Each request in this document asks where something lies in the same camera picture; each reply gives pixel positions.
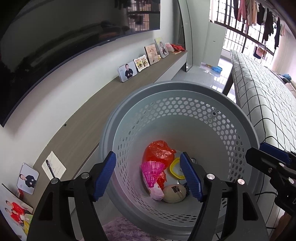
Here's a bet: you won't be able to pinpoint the small man photo frame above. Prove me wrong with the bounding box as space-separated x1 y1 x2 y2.
16 163 39 195

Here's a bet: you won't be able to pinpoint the black pen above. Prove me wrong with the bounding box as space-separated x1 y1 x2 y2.
45 159 55 178

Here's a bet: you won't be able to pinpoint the large black television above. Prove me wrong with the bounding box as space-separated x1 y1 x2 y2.
1 0 161 126

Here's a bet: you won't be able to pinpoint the window security grille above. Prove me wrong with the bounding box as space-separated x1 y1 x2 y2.
209 1 285 59

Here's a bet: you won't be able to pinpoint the hanging laundry clothes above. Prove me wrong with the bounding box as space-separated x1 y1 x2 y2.
233 1 285 50

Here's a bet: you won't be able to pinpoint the child photo frame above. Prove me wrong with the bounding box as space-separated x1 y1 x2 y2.
154 37 169 58

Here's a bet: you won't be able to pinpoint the red plastic bag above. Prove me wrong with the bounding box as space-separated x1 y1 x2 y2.
142 140 176 190

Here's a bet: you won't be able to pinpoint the pink baby photo frame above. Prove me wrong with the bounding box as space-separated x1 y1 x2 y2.
144 44 159 65

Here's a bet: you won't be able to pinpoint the red cloth item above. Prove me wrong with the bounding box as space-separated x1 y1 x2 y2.
171 44 185 52

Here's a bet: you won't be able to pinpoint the white cabinet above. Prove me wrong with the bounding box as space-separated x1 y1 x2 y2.
202 22 227 66

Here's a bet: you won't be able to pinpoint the blue floor basin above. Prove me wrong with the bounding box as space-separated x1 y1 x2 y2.
211 66 222 73

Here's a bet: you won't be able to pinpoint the cartoon strip photo frame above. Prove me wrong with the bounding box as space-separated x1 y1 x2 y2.
133 54 150 72

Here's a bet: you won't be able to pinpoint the beige round plush toy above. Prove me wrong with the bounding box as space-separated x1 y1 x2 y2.
163 184 187 203

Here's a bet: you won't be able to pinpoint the wooden tv console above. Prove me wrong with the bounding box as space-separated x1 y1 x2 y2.
23 51 188 207

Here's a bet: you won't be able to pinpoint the grey perforated trash basket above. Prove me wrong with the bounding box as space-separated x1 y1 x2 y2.
99 81 260 241

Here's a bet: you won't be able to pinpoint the purple fluffy rug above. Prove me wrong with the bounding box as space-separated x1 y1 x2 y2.
103 216 162 241

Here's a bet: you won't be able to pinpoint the white paper note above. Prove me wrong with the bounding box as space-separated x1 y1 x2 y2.
42 151 66 180

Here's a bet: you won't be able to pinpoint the pink snack wrapper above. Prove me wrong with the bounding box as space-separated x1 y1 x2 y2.
142 173 165 201

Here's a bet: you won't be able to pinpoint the yellow plastic ring container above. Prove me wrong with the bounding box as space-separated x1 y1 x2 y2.
169 157 185 180

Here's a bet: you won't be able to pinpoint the man portrait photo frame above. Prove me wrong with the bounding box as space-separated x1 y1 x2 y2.
118 61 137 82

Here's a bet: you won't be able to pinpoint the red shirt couple photo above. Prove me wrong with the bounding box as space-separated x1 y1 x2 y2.
1 184 33 240

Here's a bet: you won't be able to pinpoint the pink plastic mesh fan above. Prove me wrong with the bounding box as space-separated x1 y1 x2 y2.
140 161 165 188

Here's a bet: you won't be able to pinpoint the leaning grey mirror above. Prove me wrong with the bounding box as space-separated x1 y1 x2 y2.
178 0 193 72

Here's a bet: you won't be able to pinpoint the grey sofa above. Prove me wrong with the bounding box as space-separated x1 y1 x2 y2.
278 75 296 98

